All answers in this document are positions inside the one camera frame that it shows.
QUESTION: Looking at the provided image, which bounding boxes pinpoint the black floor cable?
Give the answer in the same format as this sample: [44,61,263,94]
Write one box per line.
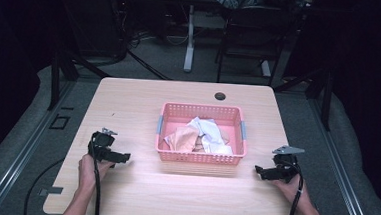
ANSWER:
[22,155,67,215]

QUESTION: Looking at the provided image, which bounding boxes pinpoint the person's right hand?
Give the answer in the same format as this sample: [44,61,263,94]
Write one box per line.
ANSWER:
[269,172,311,211]

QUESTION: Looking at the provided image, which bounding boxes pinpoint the black table cable hole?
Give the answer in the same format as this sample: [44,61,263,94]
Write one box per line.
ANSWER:
[213,91,228,102]

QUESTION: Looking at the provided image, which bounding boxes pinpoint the peach cloth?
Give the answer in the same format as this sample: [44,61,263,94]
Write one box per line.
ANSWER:
[169,124,231,156]

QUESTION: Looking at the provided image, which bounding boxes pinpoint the white cloth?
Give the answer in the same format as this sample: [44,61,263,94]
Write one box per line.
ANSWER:
[163,114,236,156]

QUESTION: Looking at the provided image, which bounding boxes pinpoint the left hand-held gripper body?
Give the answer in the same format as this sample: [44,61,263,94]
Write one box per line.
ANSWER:
[87,125,122,164]

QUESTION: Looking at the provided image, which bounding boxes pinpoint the metal floor rail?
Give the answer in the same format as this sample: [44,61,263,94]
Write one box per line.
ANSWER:
[300,96,381,215]
[0,75,78,215]

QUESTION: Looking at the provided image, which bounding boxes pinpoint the black tape square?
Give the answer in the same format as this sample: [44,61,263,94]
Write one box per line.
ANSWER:
[48,113,72,131]

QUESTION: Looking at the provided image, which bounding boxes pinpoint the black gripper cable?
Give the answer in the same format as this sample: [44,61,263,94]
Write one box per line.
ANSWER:
[86,131,107,215]
[273,159,306,215]

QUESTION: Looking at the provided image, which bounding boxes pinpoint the grey tape strip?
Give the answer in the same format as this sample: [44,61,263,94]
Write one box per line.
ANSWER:
[38,184,64,198]

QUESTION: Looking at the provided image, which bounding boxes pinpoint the black chair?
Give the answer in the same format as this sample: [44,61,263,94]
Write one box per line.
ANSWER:
[212,1,291,88]

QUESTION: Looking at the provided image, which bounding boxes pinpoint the white desk leg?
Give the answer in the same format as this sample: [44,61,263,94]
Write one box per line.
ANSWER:
[183,4,198,74]

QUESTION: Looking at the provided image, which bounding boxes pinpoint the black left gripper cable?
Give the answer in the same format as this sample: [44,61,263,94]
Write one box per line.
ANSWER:
[86,131,107,215]

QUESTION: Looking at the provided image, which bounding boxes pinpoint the black metal stand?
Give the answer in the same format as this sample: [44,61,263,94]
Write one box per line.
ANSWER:
[270,64,335,132]
[46,49,113,115]

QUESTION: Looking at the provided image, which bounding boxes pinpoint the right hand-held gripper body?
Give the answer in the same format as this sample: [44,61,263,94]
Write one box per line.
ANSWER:
[268,143,306,185]

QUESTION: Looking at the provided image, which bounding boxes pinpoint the person's left hand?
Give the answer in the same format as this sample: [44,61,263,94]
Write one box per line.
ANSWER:
[76,153,116,193]

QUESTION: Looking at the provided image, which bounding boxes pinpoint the pink plastic basket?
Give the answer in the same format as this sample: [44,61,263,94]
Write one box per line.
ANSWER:
[153,100,250,168]

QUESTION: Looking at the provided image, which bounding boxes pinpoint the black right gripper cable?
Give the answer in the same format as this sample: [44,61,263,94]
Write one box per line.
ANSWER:
[273,159,306,215]

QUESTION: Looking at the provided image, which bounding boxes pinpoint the white desk foot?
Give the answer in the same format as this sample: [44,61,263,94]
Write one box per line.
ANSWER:
[260,59,274,78]

